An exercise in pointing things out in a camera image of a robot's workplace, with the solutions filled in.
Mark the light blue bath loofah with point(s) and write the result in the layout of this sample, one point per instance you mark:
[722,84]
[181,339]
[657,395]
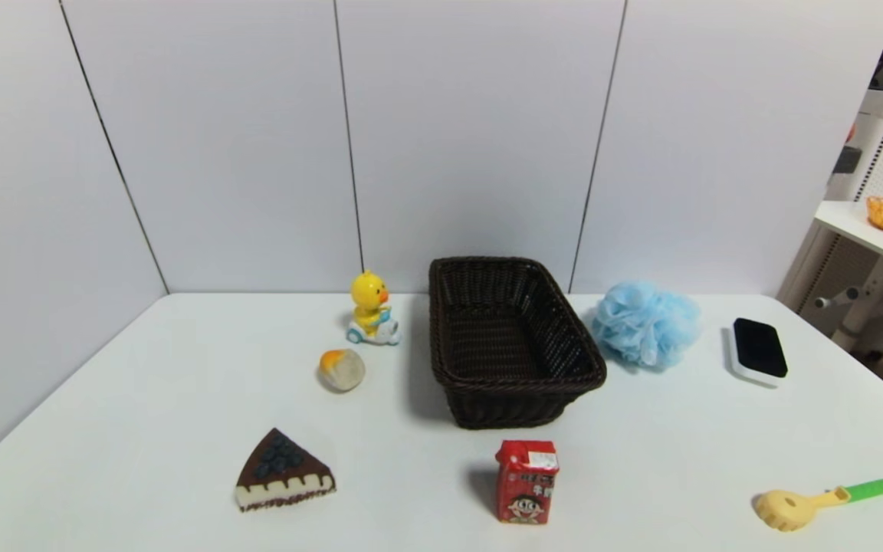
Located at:
[645,322]

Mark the dark brown wicker basket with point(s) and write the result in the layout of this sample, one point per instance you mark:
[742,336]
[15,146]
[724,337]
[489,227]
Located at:
[518,406]

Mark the red milk carton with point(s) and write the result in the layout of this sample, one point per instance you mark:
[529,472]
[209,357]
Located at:
[526,491]

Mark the white orange toy bun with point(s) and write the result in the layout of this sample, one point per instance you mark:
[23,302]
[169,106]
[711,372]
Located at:
[343,371]

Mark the black and white eraser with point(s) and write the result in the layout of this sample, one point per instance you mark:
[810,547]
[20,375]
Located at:
[759,349]

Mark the yellow duck scooter toy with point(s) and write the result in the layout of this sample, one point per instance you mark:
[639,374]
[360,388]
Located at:
[369,296]

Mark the chocolate blueberry cake slice toy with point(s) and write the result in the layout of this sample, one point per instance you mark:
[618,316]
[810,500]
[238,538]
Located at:
[280,475]

